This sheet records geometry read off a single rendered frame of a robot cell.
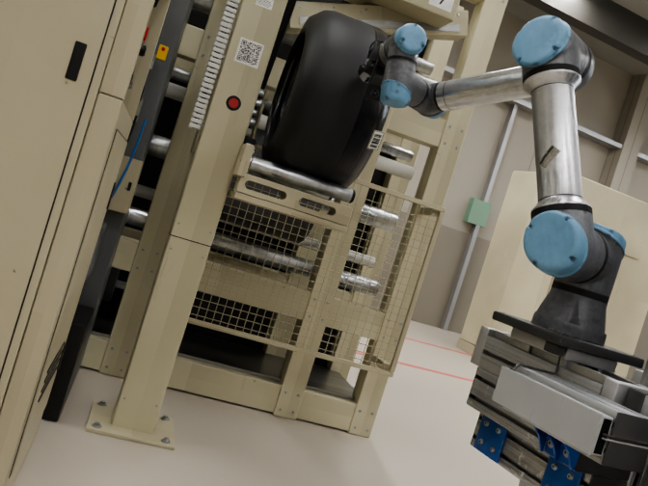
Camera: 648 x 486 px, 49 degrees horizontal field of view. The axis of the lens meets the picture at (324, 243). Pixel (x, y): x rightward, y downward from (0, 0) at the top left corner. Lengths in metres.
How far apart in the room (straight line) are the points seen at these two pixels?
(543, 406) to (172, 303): 1.28
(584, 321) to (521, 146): 8.48
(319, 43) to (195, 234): 0.68
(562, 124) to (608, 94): 9.39
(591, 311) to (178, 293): 1.24
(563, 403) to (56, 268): 0.98
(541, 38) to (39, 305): 1.13
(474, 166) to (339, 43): 7.48
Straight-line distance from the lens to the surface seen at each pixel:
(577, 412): 1.26
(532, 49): 1.55
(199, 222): 2.22
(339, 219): 2.18
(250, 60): 2.25
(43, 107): 1.50
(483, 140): 9.61
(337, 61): 2.12
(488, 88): 1.77
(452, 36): 2.89
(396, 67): 1.78
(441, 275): 9.44
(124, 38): 1.50
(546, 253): 1.41
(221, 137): 2.22
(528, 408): 1.35
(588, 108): 10.65
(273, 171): 2.16
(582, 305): 1.53
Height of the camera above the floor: 0.77
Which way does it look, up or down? 1 degrees down
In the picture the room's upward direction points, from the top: 17 degrees clockwise
